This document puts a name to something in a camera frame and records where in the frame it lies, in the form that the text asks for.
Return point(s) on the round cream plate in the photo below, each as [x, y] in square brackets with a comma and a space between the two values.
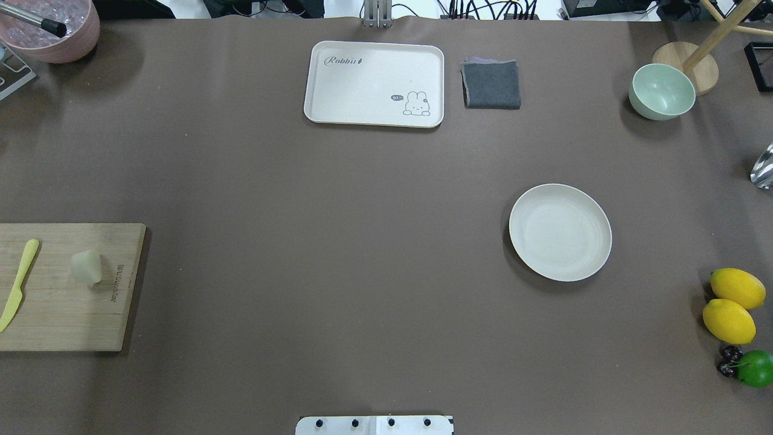
[560, 232]

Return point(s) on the wooden cutting board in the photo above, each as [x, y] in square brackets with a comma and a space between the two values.
[57, 313]

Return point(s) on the cream rabbit tray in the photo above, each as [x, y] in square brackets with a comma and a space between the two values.
[375, 84]

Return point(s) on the yellow lemon near lime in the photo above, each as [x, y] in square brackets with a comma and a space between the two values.
[728, 321]

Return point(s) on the yellow lemon far end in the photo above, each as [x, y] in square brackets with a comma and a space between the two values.
[739, 286]

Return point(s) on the green lime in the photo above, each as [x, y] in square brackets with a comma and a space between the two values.
[755, 369]

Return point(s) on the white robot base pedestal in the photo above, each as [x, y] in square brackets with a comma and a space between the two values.
[376, 424]

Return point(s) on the mint green bowl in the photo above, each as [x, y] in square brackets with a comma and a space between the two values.
[660, 92]

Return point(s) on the grey folded cloth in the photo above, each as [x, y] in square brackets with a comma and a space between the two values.
[491, 84]

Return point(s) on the wooden mug tree stand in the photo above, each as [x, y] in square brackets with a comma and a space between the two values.
[696, 62]

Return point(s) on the metal ice scoop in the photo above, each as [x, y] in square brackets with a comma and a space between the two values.
[761, 172]

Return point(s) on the dark cherries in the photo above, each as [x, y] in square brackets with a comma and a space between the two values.
[730, 356]

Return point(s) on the yellow plastic knife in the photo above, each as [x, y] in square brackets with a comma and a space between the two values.
[16, 293]

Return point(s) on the pink bowl with ice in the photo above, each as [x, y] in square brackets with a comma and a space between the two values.
[83, 31]

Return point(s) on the metal muddler stick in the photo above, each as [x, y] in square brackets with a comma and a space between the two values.
[48, 25]

